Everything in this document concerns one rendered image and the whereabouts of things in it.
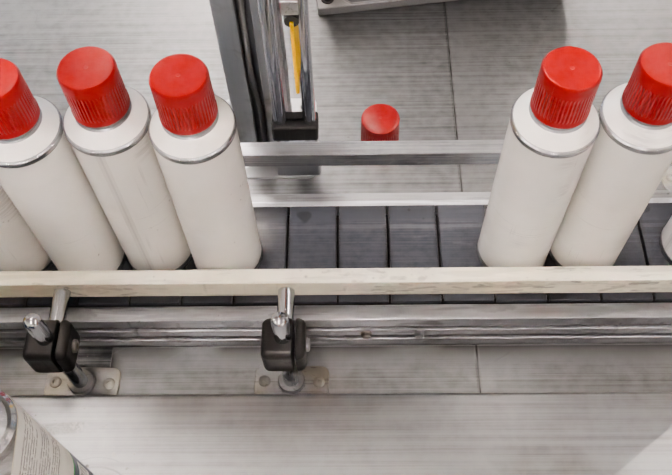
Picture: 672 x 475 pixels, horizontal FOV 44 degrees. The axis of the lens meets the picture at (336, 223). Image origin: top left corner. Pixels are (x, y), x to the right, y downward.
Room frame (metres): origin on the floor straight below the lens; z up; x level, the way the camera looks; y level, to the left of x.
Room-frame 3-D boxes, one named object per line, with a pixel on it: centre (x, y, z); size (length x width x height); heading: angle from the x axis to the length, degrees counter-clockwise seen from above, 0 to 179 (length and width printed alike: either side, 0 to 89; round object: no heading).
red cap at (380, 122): (0.44, -0.04, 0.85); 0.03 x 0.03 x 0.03
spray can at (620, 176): (0.30, -0.18, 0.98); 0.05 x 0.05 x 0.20
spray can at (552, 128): (0.30, -0.13, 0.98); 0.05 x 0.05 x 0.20
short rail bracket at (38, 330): (0.24, 0.20, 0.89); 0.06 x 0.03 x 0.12; 178
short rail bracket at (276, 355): (0.22, 0.04, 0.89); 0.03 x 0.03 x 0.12; 88
